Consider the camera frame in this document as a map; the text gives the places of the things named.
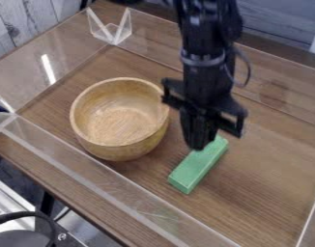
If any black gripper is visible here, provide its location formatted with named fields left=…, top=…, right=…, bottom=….
left=160, top=61, right=247, bottom=151

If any green rectangular block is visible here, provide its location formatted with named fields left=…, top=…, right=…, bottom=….
left=167, top=135, right=227, bottom=195

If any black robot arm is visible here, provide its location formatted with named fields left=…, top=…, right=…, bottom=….
left=160, top=0, right=247, bottom=151

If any brown wooden bowl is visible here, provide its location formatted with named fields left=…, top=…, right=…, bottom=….
left=69, top=77, right=168, bottom=161

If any black table leg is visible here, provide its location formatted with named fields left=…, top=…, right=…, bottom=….
left=40, top=192, right=54, bottom=216

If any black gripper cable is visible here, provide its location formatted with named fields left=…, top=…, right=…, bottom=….
left=223, top=44, right=253, bottom=89

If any clear acrylic enclosure wall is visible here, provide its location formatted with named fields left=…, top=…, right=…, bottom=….
left=0, top=2, right=315, bottom=247

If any clear acrylic corner bracket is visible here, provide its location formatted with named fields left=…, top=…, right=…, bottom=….
left=87, top=8, right=131, bottom=45

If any black metal base plate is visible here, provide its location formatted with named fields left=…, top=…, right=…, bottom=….
left=34, top=218, right=87, bottom=247

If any black cable loop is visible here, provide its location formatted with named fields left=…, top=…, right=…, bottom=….
left=0, top=210, right=56, bottom=247

